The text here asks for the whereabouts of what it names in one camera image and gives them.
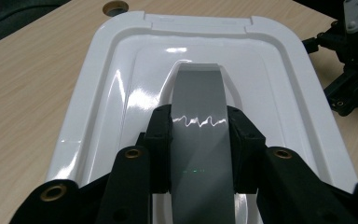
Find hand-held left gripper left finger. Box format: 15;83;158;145
135;104;173;194

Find white plastic tray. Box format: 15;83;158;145
45;10;358;224

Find grey lid handle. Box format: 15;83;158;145
170;63;237;224

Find brass table cable grommet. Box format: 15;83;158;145
102;0;131;18

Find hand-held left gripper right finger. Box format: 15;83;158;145
226;105;268;194

